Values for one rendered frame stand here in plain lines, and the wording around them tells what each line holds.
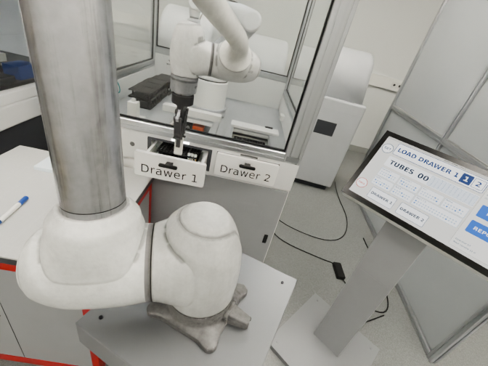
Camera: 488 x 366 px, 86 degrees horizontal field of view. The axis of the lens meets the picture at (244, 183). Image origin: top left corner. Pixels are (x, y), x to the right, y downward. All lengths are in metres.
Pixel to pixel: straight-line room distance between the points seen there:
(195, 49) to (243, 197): 0.72
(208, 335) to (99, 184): 0.39
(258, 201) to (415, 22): 3.77
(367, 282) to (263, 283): 0.71
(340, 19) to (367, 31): 3.34
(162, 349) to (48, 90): 0.51
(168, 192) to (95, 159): 0.95
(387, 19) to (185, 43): 3.83
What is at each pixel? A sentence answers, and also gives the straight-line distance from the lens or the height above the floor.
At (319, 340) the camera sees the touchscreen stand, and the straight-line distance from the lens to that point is 1.76.
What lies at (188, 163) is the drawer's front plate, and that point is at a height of 0.92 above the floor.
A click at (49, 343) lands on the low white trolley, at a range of 1.37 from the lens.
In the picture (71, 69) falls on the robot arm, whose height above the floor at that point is 1.35.
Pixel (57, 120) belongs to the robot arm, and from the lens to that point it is 0.43.
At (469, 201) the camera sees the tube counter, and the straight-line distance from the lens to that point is 1.14.
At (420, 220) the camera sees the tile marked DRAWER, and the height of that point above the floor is 1.00.
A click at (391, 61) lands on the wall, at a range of 4.59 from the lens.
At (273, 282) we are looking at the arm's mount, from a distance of 0.77.
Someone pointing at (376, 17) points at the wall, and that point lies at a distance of 4.47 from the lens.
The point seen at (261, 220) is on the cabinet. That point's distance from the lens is 1.39.
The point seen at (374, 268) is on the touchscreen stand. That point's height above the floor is 0.67.
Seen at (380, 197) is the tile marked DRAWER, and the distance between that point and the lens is 1.10.
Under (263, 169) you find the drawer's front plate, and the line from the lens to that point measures 1.21.
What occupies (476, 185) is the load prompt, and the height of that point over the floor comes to 1.15.
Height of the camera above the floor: 1.44
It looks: 31 degrees down
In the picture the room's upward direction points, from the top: 14 degrees clockwise
